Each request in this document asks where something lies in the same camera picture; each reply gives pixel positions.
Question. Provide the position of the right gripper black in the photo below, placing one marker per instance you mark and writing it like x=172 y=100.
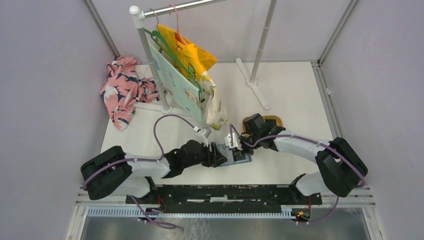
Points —
x=243 y=152

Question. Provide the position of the tan oval card tray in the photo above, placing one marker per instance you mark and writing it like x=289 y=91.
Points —
x=268 y=118

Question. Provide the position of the pink patterned garment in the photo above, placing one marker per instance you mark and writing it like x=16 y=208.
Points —
x=124 y=88

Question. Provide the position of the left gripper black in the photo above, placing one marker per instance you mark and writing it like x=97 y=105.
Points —
x=214 y=158

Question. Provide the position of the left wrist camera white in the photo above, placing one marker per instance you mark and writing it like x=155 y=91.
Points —
x=202 y=135

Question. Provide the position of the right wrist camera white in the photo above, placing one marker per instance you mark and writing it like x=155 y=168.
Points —
x=232 y=141

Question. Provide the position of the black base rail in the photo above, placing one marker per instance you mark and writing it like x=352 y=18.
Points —
x=214 y=199

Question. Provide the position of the green clothes hanger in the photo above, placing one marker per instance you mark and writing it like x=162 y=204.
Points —
x=163 y=44

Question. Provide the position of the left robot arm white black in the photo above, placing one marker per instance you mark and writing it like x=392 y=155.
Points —
x=116 y=172

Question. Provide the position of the cream printed garment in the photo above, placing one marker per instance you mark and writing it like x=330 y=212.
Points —
x=211 y=103

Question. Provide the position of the white slotted cable duct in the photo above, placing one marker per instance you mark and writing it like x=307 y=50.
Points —
x=135 y=212

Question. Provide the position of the blue leather card holder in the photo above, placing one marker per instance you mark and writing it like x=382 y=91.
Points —
x=228 y=154

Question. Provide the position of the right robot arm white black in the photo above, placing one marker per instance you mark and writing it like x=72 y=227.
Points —
x=340 y=169

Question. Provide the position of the yellow garment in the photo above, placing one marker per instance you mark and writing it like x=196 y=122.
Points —
x=193 y=57

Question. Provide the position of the pink clothes hanger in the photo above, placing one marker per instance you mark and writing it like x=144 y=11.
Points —
x=177 y=33

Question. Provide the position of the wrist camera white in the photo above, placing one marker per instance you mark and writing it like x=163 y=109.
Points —
x=202 y=135
x=232 y=141

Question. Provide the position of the mint green printed cloth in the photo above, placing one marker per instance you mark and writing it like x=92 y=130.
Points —
x=183 y=92

